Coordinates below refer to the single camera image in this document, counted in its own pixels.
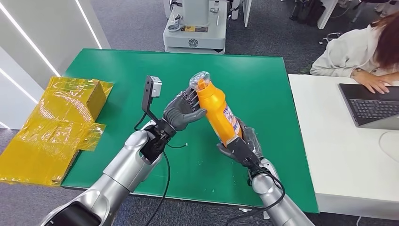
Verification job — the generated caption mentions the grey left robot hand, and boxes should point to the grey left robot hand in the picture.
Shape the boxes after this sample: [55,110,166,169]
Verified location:
[162,87,208,132]

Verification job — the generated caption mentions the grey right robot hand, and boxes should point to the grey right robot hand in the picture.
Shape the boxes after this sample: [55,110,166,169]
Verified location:
[217,120,264,169]

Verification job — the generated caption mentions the orange plastic bottle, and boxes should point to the orange plastic bottle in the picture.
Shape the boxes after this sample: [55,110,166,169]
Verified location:
[189,71,243,147]

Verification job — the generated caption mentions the white wheeled machine base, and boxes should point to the white wheeled machine base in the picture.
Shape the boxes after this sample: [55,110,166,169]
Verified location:
[162,0,228,55]

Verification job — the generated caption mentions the grey metal clamp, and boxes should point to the grey metal clamp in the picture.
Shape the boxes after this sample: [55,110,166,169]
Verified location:
[167,16,185,33]

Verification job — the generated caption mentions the dark grey laptop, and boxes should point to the dark grey laptop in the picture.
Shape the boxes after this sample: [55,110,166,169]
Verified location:
[338,83,399,131]

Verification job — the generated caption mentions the person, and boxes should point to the person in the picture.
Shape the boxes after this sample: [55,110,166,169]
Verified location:
[309,12,399,79]

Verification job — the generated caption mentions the person's hand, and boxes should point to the person's hand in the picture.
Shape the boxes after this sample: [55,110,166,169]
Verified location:
[352,70,394,94]

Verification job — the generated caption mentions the yellow taped cardboard box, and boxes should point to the yellow taped cardboard box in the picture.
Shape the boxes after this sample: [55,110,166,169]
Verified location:
[0,77,114,188]

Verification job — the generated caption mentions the white round pad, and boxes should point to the white round pad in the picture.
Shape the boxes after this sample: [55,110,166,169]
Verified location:
[378,131,399,163]

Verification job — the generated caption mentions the black bags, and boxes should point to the black bags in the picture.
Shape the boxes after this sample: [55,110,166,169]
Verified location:
[289,0,327,28]

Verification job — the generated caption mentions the white desk leg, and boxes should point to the white desk leg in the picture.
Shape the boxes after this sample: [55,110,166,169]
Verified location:
[317,0,339,30]

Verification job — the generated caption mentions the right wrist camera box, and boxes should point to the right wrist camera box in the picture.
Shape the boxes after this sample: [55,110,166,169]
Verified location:
[227,137,260,169]

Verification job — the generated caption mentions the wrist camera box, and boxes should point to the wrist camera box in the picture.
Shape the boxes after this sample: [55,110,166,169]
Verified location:
[227,137,260,169]
[142,75,163,125]

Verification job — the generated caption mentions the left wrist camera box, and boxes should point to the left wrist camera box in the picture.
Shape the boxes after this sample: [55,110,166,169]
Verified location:
[142,75,163,125]

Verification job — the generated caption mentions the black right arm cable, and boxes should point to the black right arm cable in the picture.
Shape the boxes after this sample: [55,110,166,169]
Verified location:
[224,169,286,226]

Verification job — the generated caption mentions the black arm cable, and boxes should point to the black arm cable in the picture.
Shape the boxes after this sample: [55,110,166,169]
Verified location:
[134,113,171,226]
[224,169,286,226]

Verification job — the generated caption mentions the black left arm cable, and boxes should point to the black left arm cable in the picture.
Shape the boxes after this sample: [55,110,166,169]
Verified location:
[134,113,171,226]

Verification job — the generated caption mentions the cable on floor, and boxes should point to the cable on floor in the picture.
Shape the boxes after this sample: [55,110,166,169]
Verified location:
[318,32,342,46]

